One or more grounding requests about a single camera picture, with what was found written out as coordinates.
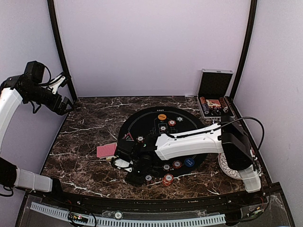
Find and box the black right frame post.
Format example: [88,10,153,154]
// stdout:
[230,0,258,100]

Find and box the green chip on rail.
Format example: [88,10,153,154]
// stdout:
[114,211,123,219]

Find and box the aluminium poker chip case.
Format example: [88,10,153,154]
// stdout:
[196,69,235,122]

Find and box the black poker chip stack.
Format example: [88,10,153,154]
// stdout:
[145,175,153,182]

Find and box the black frame post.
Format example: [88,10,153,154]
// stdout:
[230,0,258,100]
[47,0,78,101]

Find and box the black chip seat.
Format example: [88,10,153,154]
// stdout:
[137,136,144,143]

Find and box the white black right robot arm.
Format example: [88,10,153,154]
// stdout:
[119,117,261,205]

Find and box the black front rail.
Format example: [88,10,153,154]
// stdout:
[23,183,292,219]

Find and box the blue round blind button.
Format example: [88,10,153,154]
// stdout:
[184,158,195,167]

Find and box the red triangular all-in marker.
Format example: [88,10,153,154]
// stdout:
[122,132,134,141]

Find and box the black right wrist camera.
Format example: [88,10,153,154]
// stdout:
[110,139,135,172]

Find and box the red poker chip stack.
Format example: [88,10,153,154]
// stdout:
[162,174,174,186]

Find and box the white slotted cable duct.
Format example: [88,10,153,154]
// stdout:
[30,202,226,227]

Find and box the floral patterned ceramic plate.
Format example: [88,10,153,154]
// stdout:
[218,153,241,180]

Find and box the black 100 poker chip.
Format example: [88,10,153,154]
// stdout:
[162,164,170,171]

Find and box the red-backed playing card deck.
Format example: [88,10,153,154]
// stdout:
[97,142,117,158]

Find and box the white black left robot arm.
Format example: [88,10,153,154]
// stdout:
[0,73,73,206]

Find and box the black left frame post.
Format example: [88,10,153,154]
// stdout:
[47,0,78,101]

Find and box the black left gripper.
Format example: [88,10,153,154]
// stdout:
[25,83,74,115]

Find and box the round black poker mat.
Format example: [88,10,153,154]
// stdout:
[111,106,207,181]

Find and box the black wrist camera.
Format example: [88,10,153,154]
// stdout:
[110,139,135,172]
[24,61,45,84]

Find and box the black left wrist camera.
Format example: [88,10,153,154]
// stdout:
[24,61,45,84]

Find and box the orange round blind button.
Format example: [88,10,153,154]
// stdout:
[158,114,167,121]

